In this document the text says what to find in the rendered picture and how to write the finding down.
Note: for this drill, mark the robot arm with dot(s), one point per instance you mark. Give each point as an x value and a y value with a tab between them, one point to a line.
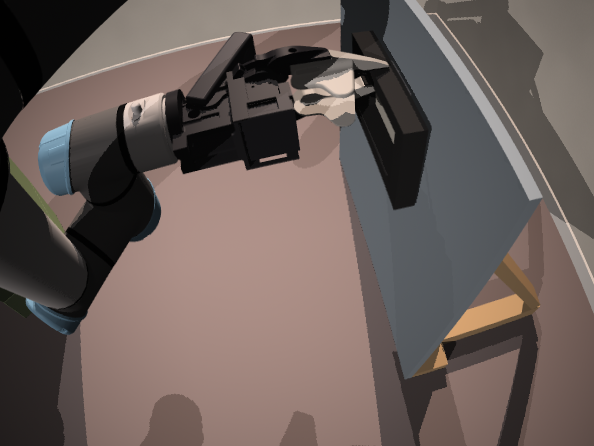
89	155

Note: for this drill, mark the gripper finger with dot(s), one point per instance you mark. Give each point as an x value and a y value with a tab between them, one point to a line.
340	111
316	67

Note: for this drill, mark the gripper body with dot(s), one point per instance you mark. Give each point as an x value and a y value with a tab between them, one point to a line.
261	101

